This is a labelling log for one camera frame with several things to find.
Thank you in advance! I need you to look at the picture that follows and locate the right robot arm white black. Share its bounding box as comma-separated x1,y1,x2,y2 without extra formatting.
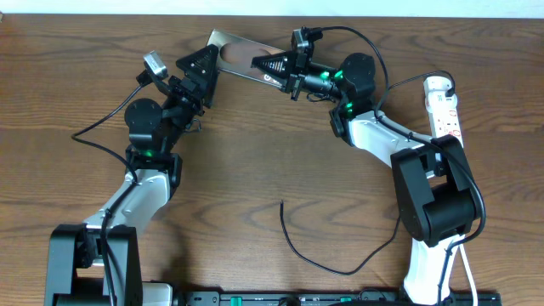
252,51,486,305

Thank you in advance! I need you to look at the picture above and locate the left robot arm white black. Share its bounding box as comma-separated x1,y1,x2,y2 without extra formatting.
44,44,219,305

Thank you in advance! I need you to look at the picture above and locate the white power strip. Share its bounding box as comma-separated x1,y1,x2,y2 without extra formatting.
424,90,464,146

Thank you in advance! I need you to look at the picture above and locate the black charger cable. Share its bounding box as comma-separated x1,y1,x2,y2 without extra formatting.
279,70,457,276

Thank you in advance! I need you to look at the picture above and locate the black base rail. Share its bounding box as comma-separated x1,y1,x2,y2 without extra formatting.
169,290,502,306

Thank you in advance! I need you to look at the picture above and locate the white charger plug adapter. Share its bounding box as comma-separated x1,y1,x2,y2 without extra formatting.
423,76,452,95

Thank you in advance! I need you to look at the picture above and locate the white power strip cord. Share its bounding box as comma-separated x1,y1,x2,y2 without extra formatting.
456,241,479,306

